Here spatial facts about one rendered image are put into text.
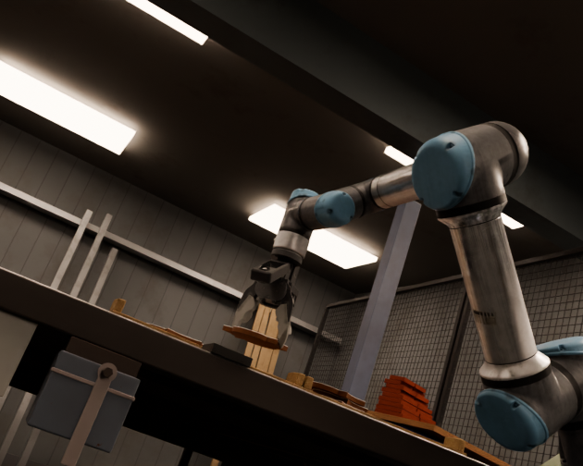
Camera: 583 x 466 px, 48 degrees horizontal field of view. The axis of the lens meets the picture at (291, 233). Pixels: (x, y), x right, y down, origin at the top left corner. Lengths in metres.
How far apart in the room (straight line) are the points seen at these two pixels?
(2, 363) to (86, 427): 0.16
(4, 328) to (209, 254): 6.33
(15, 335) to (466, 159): 0.75
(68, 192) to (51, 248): 0.60
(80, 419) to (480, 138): 0.77
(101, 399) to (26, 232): 5.98
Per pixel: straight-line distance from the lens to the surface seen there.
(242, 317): 1.42
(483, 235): 1.09
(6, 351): 1.12
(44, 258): 7.01
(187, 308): 7.25
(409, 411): 2.44
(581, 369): 1.26
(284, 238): 1.44
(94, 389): 1.10
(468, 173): 1.05
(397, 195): 1.38
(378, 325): 3.56
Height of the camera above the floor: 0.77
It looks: 19 degrees up
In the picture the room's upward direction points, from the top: 20 degrees clockwise
